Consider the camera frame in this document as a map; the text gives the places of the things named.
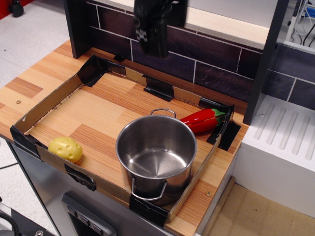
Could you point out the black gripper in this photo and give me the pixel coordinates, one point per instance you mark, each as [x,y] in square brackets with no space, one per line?
[150,26]

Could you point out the stainless steel pot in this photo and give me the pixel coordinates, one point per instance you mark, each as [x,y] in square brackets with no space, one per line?
[156,153]

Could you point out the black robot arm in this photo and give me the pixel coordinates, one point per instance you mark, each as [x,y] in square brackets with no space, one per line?
[178,14]

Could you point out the cardboard fence with black tape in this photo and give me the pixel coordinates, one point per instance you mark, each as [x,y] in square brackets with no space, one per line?
[92,107]

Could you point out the red toy chili pepper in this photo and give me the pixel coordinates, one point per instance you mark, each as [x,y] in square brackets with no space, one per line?
[204,120]

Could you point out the black caster wheel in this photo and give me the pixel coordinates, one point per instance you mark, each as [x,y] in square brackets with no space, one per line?
[15,8]

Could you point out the yellow toy potato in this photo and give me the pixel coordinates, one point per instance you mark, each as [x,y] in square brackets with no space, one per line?
[67,148]

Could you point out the white ribbed sink drainer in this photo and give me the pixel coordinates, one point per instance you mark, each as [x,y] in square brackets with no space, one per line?
[276,158]

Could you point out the grey oven control panel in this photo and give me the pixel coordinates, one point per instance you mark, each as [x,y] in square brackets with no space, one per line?
[84,221]

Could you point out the dark grey left upright post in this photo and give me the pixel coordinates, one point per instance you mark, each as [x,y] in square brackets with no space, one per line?
[78,26]

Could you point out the dark grey upright post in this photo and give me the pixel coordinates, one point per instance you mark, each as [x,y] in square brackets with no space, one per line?
[78,26]
[261,81]

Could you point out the dark grey right upright post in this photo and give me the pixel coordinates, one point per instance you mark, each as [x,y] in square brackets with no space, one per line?
[261,81]

